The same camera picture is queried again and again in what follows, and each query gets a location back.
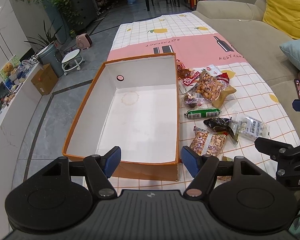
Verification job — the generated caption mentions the orange cardboard box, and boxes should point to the orange cardboard box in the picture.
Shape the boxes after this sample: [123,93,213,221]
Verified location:
[62,53,179,181]

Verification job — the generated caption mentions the clear bag white candies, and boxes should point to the clear bag white candies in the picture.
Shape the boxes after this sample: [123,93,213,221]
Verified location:
[230,113,270,141]

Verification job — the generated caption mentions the green sausage stick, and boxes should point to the green sausage stick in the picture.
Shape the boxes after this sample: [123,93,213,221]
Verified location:
[184,108,221,119]

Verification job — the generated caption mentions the white red gluten snack bag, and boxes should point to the white red gluten snack bag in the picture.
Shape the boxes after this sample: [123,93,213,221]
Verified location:
[179,64,221,87]

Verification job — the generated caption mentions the leafy green plant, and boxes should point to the leafy green plant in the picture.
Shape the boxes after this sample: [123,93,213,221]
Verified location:
[50,0,83,33]

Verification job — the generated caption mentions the white round rolling stool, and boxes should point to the white round rolling stool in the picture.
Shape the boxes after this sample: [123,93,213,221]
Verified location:
[61,49,85,75]

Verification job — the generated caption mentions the white tv cabinet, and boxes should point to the white tv cabinet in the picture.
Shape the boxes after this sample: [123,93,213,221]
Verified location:
[0,63,43,238]

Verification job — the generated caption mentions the orange patterned cracker bag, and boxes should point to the orange patterned cracker bag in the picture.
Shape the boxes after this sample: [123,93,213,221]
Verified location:
[190,126,228,157]

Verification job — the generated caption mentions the light blue cushion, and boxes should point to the light blue cushion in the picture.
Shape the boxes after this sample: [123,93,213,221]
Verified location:
[280,39,300,71]

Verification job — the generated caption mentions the pink small heater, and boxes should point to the pink small heater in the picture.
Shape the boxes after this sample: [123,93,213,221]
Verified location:
[76,33,93,49]

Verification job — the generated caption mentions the peanut snack vacuum pack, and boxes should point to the peanut snack vacuum pack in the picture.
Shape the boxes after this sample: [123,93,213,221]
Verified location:
[191,71,236,108]

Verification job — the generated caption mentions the checked pink picnic cloth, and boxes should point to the checked pink picnic cloth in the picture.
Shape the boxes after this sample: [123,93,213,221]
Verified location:
[82,13,300,190]

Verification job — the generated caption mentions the round pastry clear wrapper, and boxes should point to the round pastry clear wrapper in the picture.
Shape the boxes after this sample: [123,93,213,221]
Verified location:
[183,92,206,108]

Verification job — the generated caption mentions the dark brown snack packet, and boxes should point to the dark brown snack packet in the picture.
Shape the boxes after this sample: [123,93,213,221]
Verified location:
[203,117,238,143]

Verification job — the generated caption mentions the yellow cushion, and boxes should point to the yellow cushion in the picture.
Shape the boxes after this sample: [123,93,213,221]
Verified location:
[262,0,300,40]

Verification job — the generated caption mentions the teddy bear toy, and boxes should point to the teddy bear toy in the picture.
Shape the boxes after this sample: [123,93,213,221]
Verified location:
[2,62,14,76]

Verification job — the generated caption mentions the red chili snack packet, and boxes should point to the red chili snack packet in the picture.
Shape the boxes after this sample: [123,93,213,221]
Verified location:
[177,60,192,80]

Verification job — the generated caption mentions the dark drawer cabinet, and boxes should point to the dark drawer cabinet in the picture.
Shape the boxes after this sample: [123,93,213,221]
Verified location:
[71,0,97,32]

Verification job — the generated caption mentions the brown cardboard carton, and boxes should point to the brown cardboard carton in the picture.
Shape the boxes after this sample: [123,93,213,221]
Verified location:
[31,63,58,95]

